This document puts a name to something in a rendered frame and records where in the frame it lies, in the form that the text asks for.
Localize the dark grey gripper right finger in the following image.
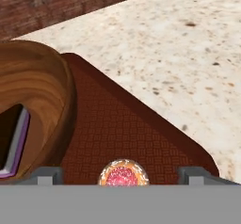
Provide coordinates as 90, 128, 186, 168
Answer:
177, 166, 241, 186

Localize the red-brown woven tray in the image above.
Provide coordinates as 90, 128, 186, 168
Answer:
59, 52, 220, 186

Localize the brown wooden bowl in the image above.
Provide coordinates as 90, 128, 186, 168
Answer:
0, 39, 78, 183

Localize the dark cake slice purple layer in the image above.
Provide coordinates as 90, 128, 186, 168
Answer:
0, 104, 31, 179

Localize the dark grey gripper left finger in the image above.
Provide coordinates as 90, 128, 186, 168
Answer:
19, 166, 64, 186

